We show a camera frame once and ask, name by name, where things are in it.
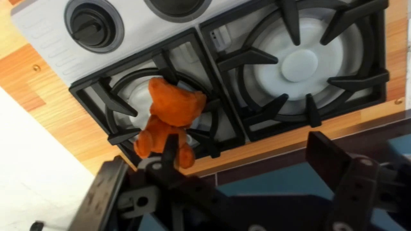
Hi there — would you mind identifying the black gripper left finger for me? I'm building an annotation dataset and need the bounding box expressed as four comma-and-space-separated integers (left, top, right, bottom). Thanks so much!
162, 134, 179, 171

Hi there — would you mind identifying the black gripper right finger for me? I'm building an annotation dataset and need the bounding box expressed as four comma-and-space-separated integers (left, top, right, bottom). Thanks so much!
306, 130, 351, 189

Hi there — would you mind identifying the orange plush bear toy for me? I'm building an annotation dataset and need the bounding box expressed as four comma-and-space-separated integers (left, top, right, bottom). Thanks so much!
134, 77, 207, 168

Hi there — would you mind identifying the right teal planter box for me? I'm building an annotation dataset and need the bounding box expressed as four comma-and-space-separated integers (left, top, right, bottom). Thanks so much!
214, 132, 411, 231

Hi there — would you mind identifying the toy stove top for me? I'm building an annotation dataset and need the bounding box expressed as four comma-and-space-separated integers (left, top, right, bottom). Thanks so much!
12, 0, 390, 157

